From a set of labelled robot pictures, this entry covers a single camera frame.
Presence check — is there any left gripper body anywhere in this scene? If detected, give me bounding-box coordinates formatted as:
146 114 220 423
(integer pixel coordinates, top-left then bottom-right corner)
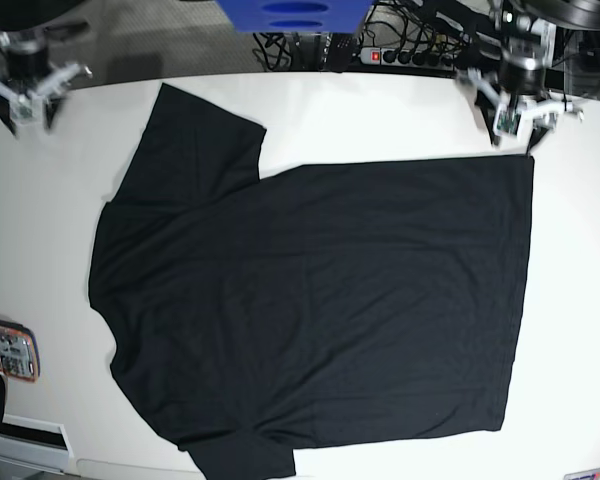
457 37 583 137

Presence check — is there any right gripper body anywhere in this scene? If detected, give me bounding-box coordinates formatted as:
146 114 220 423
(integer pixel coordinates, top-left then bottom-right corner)
0 30 91 125

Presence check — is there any black T-shirt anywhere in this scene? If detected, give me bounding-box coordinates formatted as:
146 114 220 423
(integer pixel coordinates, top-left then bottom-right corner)
88 85 535 479

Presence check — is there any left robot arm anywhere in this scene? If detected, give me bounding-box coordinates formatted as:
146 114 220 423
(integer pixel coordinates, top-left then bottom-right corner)
457 1 600 151

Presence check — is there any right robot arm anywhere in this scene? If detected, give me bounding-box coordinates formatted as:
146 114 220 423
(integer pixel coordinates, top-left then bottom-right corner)
0 1 92 135

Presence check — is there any white power strip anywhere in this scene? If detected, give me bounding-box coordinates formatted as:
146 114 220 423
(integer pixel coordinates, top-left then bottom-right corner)
358 47 454 71

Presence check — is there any blue plastic bin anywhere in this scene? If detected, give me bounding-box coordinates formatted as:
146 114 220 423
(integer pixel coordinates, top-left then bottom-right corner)
217 0 373 33

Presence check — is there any orange blue parts box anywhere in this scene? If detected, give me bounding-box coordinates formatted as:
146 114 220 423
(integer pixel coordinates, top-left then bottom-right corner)
0 320 41 383

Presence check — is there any white device at table edge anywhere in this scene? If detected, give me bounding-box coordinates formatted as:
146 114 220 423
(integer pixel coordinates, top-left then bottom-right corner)
0 414 73 474

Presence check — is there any label sticker on table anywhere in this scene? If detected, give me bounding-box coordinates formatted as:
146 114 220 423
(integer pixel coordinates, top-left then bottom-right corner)
563 468 600 480

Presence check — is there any black cable bundle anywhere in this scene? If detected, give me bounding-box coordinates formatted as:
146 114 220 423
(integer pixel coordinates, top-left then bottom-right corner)
252 0 501 74

